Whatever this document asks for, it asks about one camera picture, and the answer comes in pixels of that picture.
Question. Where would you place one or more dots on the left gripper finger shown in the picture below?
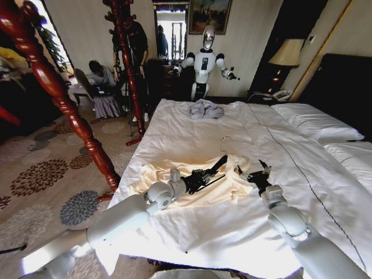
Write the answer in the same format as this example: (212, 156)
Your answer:
(215, 180)
(218, 165)

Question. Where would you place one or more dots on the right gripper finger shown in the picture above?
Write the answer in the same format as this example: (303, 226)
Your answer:
(241, 172)
(265, 169)

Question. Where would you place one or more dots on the metal hook clothes hanger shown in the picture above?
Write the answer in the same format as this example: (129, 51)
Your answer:
(223, 146)

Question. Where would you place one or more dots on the cream garment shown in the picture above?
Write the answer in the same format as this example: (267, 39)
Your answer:
(162, 177)

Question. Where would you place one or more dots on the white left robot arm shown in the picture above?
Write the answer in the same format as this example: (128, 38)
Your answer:
(116, 221)

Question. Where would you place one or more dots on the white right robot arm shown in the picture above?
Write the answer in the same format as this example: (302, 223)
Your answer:
(290, 221)

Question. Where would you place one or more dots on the white duvet bed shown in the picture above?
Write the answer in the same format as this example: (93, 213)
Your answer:
(232, 215)

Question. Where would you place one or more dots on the crumpled grey clothes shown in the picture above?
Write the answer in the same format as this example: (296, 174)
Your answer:
(205, 112)

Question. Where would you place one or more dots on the yellow hanging clothes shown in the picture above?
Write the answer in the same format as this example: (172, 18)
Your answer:
(11, 62)

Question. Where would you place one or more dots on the large white pillow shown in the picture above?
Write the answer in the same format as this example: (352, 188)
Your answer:
(314, 122)

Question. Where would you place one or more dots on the dark nightstand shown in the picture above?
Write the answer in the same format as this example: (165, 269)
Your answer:
(261, 97)

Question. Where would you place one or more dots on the white telephone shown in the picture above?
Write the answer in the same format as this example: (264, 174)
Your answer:
(281, 94)

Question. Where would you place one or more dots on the white robot front shell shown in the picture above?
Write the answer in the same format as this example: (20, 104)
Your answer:
(189, 274)

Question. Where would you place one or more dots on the white humanoid robot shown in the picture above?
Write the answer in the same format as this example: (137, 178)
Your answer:
(203, 67)

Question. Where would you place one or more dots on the dark wooden dresser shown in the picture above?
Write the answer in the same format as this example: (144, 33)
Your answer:
(165, 78)

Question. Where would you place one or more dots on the dark headboard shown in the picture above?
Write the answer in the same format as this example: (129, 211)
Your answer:
(340, 84)

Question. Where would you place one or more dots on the cream shade table lamp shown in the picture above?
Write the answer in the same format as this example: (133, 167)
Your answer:
(286, 53)

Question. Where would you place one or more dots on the red wooden coat rack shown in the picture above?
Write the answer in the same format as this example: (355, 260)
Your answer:
(128, 72)

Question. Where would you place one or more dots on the seated person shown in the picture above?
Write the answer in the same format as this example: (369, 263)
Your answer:
(103, 87)

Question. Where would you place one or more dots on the standing person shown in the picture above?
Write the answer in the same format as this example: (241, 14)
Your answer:
(136, 46)

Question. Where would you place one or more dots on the wooden chair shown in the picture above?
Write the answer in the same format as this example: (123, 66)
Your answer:
(84, 84)

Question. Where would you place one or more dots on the framed painting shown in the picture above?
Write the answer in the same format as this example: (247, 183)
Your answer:
(210, 16)

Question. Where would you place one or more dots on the green potted plant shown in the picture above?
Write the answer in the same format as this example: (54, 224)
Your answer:
(53, 46)

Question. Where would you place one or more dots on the wall mirror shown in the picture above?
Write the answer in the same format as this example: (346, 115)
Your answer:
(170, 32)

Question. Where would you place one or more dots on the thick red wooden rack post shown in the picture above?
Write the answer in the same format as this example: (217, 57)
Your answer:
(58, 87)

